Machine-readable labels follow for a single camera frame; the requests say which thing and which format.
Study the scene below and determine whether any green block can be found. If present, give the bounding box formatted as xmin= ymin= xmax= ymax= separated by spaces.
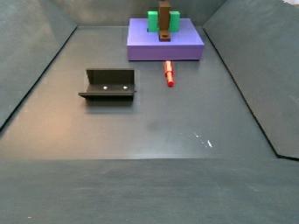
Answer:
xmin=147 ymin=10 xmax=180 ymax=32

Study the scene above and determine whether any black metal bracket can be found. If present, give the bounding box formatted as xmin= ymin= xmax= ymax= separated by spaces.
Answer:
xmin=79 ymin=68 xmax=136 ymax=99

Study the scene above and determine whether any purple block board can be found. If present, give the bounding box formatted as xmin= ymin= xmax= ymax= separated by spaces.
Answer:
xmin=126 ymin=17 xmax=206 ymax=62

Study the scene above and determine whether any red peg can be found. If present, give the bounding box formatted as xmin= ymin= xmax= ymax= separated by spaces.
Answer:
xmin=164 ymin=60 xmax=174 ymax=87

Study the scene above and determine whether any brown wooden piece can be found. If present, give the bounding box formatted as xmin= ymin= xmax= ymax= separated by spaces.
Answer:
xmin=158 ymin=1 xmax=171 ymax=42

